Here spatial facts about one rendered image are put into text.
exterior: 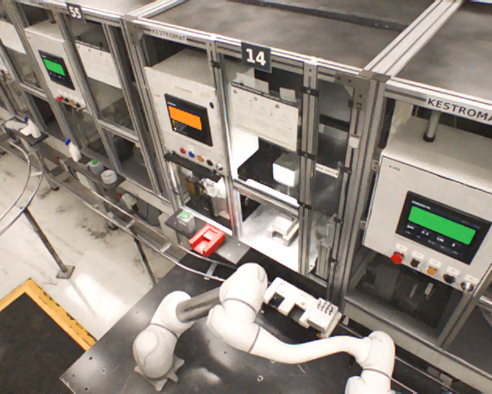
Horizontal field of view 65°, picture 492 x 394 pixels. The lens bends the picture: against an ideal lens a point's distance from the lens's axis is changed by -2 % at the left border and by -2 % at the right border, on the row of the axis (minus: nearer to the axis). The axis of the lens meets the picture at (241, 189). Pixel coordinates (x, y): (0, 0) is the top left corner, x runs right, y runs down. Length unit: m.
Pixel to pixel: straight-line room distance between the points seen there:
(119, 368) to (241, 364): 0.61
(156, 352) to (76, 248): 2.02
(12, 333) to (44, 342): 0.29
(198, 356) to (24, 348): 1.58
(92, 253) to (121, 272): 0.37
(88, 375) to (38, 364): 1.02
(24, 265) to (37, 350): 0.87
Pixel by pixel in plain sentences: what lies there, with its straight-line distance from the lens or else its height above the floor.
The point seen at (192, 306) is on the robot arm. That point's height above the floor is 1.07.
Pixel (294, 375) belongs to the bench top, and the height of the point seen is 0.68.
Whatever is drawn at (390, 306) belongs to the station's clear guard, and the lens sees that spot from 1.89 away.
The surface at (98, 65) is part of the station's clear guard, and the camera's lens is 2.24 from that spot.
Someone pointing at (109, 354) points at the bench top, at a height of 0.68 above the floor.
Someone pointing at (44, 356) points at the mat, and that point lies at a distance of 3.22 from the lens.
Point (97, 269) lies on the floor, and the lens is 3.49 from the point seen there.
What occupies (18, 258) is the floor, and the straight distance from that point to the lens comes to 3.93.
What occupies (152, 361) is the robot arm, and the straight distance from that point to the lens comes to 1.91.
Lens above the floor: 2.58
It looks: 43 degrees down
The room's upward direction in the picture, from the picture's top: 6 degrees counter-clockwise
